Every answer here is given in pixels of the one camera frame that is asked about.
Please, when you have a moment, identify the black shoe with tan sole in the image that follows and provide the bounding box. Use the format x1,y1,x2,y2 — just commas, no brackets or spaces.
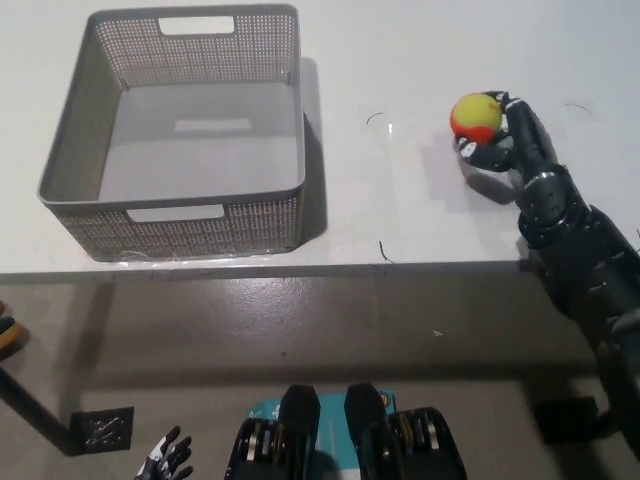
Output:
0,315,25,357

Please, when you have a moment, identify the black metal table leg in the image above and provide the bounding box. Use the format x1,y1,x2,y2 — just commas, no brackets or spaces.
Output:
0,366,84,456

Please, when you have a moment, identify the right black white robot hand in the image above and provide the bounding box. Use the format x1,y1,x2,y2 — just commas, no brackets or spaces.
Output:
452,89,595,252

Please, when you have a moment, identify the yellow orange tennis ball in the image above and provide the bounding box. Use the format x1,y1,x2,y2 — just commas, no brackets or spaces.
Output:
450,92,502,144

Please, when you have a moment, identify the grey perforated plastic basket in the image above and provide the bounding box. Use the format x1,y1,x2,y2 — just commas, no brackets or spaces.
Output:
36,3,307,262

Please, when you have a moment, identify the black floor plate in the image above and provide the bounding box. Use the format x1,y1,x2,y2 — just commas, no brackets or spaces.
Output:
532,396,614,444
69,407,135,454

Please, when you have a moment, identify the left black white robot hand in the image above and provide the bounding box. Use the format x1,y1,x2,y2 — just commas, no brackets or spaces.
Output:
133,425,194,480

